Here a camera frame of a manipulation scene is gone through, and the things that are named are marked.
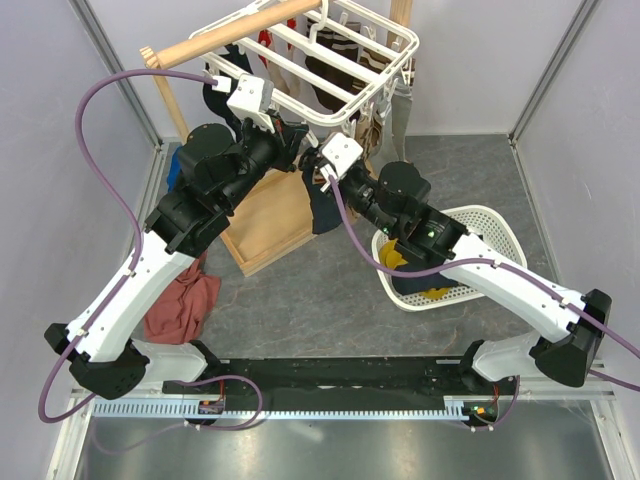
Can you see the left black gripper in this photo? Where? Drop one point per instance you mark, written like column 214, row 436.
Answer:
column 293, row 135

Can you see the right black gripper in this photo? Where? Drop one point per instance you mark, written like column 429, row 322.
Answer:
column 345, row 177

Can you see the navy patterned sock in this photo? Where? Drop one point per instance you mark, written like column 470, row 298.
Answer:
column 324, row 210

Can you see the white plastic clip hanger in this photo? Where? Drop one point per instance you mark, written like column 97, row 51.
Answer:
column 293, row 98

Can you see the beige brown argyle sock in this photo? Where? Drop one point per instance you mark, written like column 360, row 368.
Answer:
column 367, row 131

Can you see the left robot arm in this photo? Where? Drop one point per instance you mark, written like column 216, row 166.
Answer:
column 217, row 174

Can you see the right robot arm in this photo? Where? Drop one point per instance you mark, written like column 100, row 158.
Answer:
column 566, row 324

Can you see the wooden hanger stand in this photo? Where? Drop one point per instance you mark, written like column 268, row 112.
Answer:
column 275, row 218

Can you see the brown striped hanging sock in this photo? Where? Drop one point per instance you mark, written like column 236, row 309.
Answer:
column 366, row 74

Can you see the black hanging sock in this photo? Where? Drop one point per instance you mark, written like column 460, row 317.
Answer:
column 216, row 101

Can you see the red white hanging sock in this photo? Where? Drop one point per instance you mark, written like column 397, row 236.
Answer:
column 265, row 38

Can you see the grey striped hanging sock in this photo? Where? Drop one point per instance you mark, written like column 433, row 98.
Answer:
column 395, row 126

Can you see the blue cloth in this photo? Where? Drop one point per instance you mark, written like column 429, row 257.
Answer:
column 174, row 170

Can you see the red-brown cloth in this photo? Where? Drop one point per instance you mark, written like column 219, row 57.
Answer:
column 178, row 315

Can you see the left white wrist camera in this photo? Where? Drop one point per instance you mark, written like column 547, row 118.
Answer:
column 250, row 99

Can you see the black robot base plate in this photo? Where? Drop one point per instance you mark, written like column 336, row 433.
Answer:
column 361, row 384

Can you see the grey slotted cable duct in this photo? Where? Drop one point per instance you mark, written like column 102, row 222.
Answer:
column 196, row 410

